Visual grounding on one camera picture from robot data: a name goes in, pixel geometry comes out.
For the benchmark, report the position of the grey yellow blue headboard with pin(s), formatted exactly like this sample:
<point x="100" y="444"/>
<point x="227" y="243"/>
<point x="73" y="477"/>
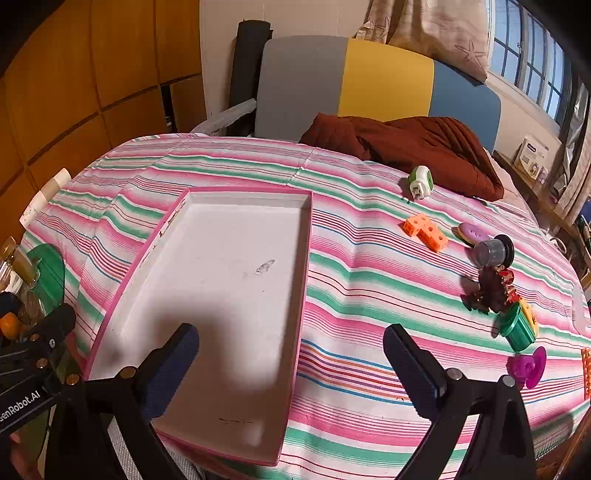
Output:
<point x="383" y="78"/>

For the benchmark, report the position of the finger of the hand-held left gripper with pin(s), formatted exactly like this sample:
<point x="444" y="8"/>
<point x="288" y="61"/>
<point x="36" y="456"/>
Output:
<point x="51" y="330"/>

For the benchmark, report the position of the magenta funnel toy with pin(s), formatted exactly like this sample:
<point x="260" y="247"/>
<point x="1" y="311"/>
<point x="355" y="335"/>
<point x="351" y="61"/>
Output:
<point x="526" y="367"/>

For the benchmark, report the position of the silver grey curtain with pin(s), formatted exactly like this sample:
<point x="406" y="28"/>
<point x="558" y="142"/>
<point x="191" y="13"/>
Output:
<point x="577" y="152"/>

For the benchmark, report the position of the green ribbed toy cup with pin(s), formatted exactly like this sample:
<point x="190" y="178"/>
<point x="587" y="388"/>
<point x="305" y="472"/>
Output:
<point x="515" y="325"/>

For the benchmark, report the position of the wooden bedside shelf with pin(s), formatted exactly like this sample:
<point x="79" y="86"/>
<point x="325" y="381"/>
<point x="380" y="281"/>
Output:
<point x="531" y="194"/>

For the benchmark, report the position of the white printed carton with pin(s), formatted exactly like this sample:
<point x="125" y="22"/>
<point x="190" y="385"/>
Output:
<point x="532" y="157"/>

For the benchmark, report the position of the brown toy figure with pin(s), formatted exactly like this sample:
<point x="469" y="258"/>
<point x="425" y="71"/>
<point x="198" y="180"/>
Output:
<point x="489" y="288"/>

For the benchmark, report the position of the orange holed block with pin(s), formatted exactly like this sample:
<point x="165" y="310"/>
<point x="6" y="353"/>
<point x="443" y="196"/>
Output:
<point x="427" y="233"/>

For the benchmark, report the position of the pink green striped blanket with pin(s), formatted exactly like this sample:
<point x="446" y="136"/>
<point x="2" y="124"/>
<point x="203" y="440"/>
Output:
<point x="369" y="286"/>

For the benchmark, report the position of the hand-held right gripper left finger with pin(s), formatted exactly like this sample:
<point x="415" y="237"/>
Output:
<point x="179" y="364"/>

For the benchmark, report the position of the glass bottles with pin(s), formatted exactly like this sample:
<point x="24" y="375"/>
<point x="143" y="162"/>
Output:
<point x="18" y="267"/>

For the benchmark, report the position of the beige starfish print curtain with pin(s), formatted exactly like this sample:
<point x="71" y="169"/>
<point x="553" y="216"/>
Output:
<point x="429" y="27"/>

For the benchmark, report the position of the grey black cylinder fan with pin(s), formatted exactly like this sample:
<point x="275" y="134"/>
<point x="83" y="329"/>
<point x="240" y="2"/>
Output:
<point x="491" y="253"/>

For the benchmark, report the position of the yellow toy block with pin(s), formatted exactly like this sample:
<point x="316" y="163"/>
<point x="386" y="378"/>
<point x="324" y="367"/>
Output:
<point x="530" y="316"/>

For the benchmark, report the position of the pink rimmed white tray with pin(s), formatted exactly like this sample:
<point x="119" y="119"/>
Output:
<point x="207" y="277"/>

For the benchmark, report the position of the white cardboard piece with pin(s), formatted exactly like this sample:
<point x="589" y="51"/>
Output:
<point x="46" y="194"/>

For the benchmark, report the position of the green round plate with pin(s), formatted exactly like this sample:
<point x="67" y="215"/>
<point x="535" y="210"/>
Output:
<point x="46" y="277"/>

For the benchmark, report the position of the purple oval soap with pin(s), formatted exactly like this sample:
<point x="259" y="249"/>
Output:
<point x="473" y="232"/>

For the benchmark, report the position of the pale pink bed sheet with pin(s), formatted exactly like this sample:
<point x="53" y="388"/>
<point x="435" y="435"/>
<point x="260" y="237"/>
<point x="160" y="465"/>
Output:
<point x="512" y="194"/>

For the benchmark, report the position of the brown quilt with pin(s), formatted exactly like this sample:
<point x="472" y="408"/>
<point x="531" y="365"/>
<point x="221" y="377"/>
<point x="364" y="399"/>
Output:
<point x="415" y="143"/>

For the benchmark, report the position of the orange lattice toy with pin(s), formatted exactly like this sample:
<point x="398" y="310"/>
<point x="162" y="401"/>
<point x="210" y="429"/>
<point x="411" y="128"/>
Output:
<point x="587" y="374"/>

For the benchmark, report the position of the wooden wardrobe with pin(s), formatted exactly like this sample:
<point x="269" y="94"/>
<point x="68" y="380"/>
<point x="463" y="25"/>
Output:
<point x="92" y="92"/>

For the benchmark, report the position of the barred window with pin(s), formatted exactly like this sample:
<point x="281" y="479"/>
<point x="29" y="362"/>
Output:
<point x="531" y="50"/>

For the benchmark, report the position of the white green plug-in device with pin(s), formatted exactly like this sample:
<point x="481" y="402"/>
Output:
<point x="421" y="180"/>

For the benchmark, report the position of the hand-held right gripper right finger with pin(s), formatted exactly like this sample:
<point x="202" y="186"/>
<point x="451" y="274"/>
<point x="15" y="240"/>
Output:
<point x="411" y="369"/>

